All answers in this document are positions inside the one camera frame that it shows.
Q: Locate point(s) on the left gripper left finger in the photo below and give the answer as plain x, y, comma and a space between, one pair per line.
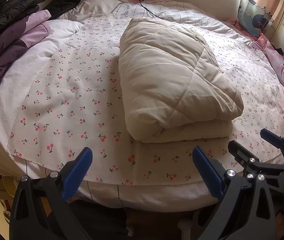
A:
28, 219

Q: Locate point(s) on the black puffer jacket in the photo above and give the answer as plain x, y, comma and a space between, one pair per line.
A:
12, 11

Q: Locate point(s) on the white pillow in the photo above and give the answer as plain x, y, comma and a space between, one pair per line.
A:
61, 31

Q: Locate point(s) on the right cartoon curtain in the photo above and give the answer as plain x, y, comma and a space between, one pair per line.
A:
256, 17

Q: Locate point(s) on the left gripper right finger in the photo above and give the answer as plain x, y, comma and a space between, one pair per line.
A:
245, 209

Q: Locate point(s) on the purple jacket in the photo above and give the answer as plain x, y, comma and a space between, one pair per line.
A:
21, 36

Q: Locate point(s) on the cherry print bed sheet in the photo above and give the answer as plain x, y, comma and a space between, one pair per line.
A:
76, 102

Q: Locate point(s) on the beige quilted jacket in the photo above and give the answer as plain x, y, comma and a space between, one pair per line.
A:
172, 86

